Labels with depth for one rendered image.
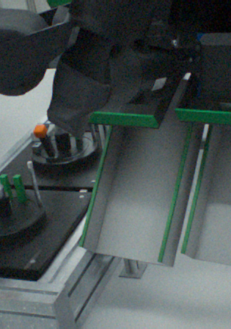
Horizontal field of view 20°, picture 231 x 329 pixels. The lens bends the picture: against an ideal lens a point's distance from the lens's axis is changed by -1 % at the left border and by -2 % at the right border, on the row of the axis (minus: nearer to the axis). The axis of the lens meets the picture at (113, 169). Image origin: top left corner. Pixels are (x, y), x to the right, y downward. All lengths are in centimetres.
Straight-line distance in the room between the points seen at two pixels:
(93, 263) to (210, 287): 19
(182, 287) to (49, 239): 23
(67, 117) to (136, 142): 47
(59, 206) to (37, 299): 25
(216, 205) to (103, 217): 17
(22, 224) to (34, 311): 18
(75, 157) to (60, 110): 75
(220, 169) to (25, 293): 34
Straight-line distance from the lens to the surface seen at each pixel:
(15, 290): 99
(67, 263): 101
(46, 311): 94
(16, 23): 52
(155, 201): 94
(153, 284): 109
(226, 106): 80
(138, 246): 93
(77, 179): 122
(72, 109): 52
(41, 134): 122
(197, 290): 107
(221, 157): 94
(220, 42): 58
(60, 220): 110
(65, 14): 53
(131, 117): 82
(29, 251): 104
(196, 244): 91
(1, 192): 109
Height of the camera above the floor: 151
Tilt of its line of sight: 26 degrees down
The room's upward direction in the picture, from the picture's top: 10 degrees counter-clockwise
